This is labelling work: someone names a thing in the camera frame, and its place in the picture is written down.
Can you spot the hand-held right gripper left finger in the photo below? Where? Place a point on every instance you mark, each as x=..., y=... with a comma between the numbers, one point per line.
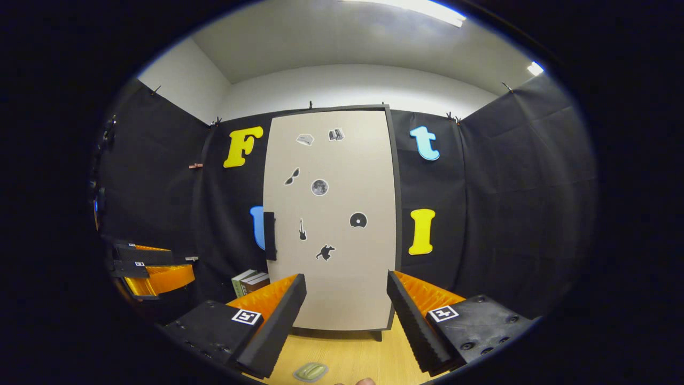
x=278, y=326

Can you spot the green and white book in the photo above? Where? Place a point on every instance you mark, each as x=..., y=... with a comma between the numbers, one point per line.
x=240, y=280

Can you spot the white and brown book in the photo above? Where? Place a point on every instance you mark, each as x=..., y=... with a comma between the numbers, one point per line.
x=254, y=280

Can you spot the black backdrop cloth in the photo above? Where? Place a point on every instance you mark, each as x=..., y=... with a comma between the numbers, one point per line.
x=507, y=203

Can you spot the light grey cabinet door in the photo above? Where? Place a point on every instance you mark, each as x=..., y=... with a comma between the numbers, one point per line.
x=342, y=267

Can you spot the row of black cloth clips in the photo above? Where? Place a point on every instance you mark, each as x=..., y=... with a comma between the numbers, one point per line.
x=310, y=105

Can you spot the small ceiling light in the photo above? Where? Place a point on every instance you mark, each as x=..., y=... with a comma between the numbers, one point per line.
x=535, y=68

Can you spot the dark grey cabinet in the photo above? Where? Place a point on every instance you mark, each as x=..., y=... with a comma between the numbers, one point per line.
x=398, y=214

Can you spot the grey-green coaster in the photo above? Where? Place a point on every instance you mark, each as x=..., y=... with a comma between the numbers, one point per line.
x=311, y=371

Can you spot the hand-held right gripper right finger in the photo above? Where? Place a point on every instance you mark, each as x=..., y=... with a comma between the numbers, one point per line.
x=414, y=326

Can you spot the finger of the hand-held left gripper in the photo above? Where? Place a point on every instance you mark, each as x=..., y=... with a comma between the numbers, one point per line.
x=168, y=279
x=144, y=255

